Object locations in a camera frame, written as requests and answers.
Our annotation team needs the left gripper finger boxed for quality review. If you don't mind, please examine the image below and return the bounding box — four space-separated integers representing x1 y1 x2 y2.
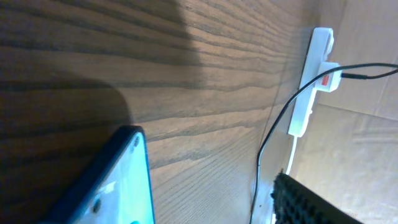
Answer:
271 172 361 224

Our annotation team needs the blue Galaxy smartphone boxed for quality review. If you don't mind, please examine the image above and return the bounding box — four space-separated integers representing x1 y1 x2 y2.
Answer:
38 125 155 224

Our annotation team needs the white power strip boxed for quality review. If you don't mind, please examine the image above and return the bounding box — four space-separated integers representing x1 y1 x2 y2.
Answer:
287 27 335 138

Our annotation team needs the black charger cable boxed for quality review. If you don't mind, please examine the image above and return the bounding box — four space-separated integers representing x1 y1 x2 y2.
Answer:
248 62 398 224

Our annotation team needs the white power strip cord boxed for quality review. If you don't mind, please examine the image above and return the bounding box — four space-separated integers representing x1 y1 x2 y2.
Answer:
284 135 299 175

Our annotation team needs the white charger plug adapter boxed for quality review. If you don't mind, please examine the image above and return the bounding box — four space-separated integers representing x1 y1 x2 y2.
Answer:
315 62 342 93

